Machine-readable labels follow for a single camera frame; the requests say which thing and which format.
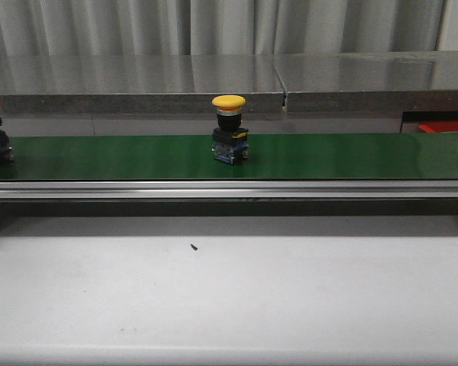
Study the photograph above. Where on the yellow mushroom push button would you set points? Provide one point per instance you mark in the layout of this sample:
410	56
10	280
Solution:
229	140

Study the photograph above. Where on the green conveyor belt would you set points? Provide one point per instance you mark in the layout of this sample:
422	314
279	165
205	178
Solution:
271	157

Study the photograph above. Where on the grey stone counter slab left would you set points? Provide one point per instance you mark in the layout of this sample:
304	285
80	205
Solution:
135	84

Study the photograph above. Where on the grey stone counter slab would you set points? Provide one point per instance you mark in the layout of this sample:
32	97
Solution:
135	84
369	82

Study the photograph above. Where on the red plastic tray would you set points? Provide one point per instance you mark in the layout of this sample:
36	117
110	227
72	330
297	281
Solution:
439	126

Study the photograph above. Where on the grey stone counter slab right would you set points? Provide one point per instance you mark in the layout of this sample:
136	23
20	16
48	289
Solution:
369	82

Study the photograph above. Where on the white pleated curtain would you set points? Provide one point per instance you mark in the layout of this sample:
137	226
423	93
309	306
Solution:
96	28

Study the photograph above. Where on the aluminium conveyor frame rail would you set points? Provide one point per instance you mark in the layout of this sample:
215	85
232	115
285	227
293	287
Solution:
311	207

